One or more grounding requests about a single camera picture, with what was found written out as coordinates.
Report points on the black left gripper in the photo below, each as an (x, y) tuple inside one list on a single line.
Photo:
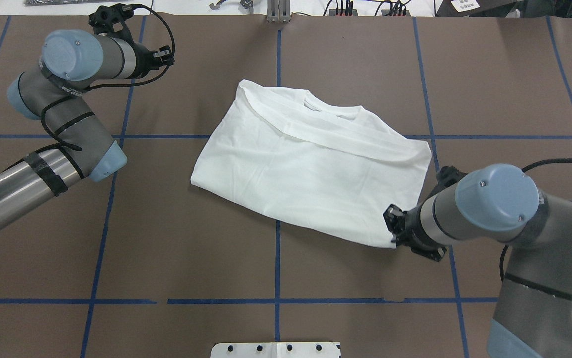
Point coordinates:
[(142, 58)]

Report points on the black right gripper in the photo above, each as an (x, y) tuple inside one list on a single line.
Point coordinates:
[(413, 224)]

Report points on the white long-sleeve printed t-shirt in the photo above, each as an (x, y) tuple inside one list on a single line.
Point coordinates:
[(285, 154)]

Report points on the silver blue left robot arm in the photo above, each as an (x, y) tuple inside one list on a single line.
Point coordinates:
[(72, 63)]

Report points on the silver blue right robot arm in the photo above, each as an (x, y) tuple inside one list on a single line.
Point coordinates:
[(533, 315)]

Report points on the aluminium frame post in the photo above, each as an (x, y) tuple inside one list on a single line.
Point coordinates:
[(278, 11)]

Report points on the white camera pedestal base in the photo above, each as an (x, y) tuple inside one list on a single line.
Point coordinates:
[(277, 350)]

